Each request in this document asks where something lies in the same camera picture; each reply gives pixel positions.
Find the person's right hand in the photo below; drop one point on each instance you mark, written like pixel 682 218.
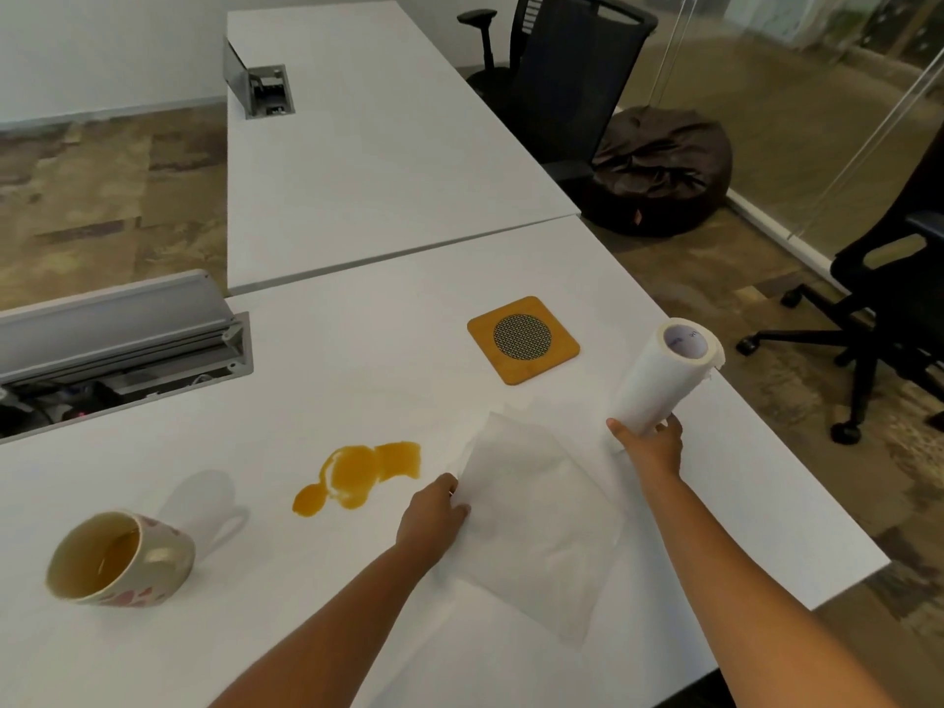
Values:
pixel 656 453

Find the person's left hand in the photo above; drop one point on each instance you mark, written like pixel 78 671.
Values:
pixel 428 523

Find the person's left thumb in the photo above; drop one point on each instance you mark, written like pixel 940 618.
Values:
pixel 459 516

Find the person's right thumb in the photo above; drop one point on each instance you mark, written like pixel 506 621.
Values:
pixel 620 431

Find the white paper towel roll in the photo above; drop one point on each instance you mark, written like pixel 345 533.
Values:
pixel 664 375

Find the white paper towel sheet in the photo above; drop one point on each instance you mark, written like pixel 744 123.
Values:
pixel 538 530

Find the person's left forearm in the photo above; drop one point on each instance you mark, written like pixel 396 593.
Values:
pixel 332 634

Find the person's right forearm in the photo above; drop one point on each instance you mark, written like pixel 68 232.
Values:
pixel 745 604

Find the spilled orange-brown liquid puddle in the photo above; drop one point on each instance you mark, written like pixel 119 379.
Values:
pixel 354 471

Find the square wooden coaster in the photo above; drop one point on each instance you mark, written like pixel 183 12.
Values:
pixel 523 339

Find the dark brown bean bag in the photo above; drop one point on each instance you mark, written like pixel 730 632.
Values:
pixel 656 176

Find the black wheeled office chair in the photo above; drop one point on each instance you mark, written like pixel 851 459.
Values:
pixel 885 287

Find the tipped patterned ceramic mug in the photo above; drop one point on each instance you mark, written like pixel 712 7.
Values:
pixel 125 564

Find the black mesh-back office chair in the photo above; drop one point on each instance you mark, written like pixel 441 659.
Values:
pixel 568 73

